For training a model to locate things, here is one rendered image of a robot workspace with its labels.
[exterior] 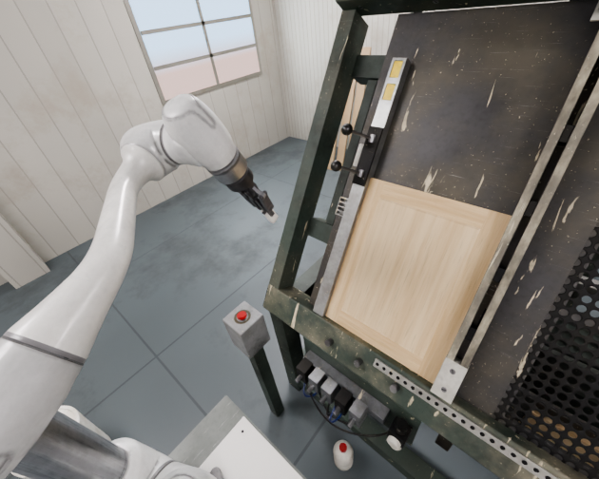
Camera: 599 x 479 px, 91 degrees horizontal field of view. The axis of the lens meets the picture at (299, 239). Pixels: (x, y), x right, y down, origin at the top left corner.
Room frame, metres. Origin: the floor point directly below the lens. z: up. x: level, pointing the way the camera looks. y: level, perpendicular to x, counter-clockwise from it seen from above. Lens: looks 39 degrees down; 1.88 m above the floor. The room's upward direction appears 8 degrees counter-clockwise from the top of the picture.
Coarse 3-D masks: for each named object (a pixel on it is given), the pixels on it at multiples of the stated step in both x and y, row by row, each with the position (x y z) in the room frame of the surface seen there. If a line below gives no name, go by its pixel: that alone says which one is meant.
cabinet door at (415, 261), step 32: (384, 192) 0.86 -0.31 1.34; (416, 192) 0.80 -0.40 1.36; (384, 224) 0.80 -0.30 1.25; (416, 224) 0.74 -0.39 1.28; (448, 224) 0.68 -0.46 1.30; (480, 224) 0.63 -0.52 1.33; (352, 256) 0.79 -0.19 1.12; (384, 256) 0.73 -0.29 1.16; (416, 256) 0.67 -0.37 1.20; (448, 256) 0.63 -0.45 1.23; (480, 256) 0.58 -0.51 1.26; (352, 288) 0.72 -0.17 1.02; (384, 288) 0.66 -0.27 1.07; (416, 288) 0.61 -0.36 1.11; (448, 288) 0.56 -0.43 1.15; (352, 320) 0.65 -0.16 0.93; (384, 320) 0.59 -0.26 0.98; (416, 320) 0.55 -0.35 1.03; (448, 320) 0.50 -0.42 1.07; (384, 352) 0.52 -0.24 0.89; (416, 352) 0.48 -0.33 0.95; (448, 352) 0.44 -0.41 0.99
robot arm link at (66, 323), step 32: (160, 128) 0.68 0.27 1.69; (128, 160) 0.63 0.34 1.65; (160, 160) 0.65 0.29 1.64; (128, 192) 0.54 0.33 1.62; (128, 224) 0.45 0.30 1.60; (96, 256) 0.36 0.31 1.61; (128, 256) 0.38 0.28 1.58; (64, 288) 0.30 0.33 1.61; (96, 288) 0.31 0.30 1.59; (32, 320) 0.25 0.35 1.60; (64, 320) 0.26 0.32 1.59; (96, 320) 0.27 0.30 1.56; (64, 352) 0.22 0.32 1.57
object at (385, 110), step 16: (400, 80) 1.03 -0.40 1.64; (384, 112) 1.00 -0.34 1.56; (384, 128) 0.97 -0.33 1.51; (368, 176) 0.91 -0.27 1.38; (352, 192) 0.91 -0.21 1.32; (352, 208) 0.88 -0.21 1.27; (352, 224) 0.84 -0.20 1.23; (336, 240) 0.85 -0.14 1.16; (336, 256) 0.81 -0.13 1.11; (336, 272) 0.77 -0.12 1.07; (320, 288) 0.77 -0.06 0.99; (320, 304) 0.73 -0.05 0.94
